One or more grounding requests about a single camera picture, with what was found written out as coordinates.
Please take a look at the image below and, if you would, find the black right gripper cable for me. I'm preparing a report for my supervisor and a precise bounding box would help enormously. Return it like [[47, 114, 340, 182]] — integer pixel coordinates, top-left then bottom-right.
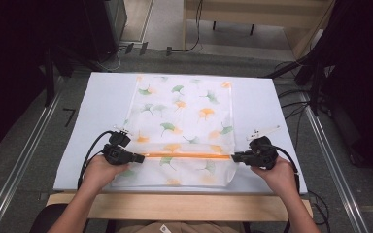
[[269, 144, 303, 233]]

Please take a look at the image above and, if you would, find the white floor cable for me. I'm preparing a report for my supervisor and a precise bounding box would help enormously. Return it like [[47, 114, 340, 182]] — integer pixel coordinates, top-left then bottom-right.
[[95, 47, 125, 73]]

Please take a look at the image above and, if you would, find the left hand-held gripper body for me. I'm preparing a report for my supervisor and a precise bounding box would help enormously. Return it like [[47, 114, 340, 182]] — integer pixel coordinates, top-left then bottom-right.
[[101, 127, 134, 166]]

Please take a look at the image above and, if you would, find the white board mat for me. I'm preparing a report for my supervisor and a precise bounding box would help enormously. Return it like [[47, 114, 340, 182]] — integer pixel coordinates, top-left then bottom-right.
[[52, 71, 309, 195]]

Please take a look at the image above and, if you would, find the light wooden bench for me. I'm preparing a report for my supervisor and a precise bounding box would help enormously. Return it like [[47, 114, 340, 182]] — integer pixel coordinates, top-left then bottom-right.
[[182, 0, 336, 60]]

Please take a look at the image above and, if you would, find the dark curtain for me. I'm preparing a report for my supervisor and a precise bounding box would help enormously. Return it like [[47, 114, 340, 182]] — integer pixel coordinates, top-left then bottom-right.
[[0, 0, 93, 158], [315, 0, 373, 183]]

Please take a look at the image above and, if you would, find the black metal stand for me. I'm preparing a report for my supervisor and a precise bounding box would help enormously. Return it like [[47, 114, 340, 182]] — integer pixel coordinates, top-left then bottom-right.
[[43, 48, 56, 109], [310, 61, 325, 117]]

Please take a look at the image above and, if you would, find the black cabinet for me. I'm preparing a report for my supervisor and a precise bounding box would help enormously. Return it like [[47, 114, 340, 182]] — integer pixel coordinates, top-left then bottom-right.
[[83, 0, 128, 63]]

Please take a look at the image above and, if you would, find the black floor cable with plug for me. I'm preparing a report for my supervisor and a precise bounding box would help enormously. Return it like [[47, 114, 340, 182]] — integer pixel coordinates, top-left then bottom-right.
[[165, 0, 206, 57]]

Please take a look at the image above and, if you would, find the person's tan clothing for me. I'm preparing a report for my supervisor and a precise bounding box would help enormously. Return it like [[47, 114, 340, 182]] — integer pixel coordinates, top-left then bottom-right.
[[116, 220, 248, 233]]

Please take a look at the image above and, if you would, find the person's left hand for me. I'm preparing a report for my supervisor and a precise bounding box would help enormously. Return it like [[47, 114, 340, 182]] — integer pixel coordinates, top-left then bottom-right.
[[82, 154, 131, 192]]

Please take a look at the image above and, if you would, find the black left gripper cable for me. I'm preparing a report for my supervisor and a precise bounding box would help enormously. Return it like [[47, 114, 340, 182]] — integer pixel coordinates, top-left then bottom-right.
[[77, 129, 117, 190]]

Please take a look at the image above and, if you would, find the white leaf-print zipper bag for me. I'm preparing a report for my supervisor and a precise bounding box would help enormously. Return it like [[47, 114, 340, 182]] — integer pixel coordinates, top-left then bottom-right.
[[111, 74, 240, 189]]

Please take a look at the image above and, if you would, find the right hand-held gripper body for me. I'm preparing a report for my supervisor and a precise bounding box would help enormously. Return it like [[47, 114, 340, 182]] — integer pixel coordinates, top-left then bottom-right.
[[246, 124, 282, 170]]

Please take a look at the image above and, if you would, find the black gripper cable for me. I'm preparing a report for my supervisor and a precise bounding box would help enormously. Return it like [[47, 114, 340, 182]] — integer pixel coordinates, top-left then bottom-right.
[[269, 144, 303, 233], [77, 129, 117, 190]]

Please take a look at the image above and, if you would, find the person's right hand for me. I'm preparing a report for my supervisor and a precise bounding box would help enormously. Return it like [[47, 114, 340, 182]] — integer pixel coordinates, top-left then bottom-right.
[[250, 156, 299, 197]]

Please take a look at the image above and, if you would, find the wooden table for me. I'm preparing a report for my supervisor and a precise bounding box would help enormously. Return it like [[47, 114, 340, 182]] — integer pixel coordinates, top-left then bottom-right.
[[46, 192, 315, 223]]

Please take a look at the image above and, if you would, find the black floor cables bundle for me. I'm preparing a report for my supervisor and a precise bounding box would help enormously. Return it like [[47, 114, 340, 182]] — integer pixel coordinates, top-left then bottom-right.
[[273, 61, 315, 153]]

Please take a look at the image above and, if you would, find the aluminium floor rail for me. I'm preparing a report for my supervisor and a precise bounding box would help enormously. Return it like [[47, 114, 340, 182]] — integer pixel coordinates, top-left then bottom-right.
[[299, 91, 370, 233], [0, 91, 64, 233]]

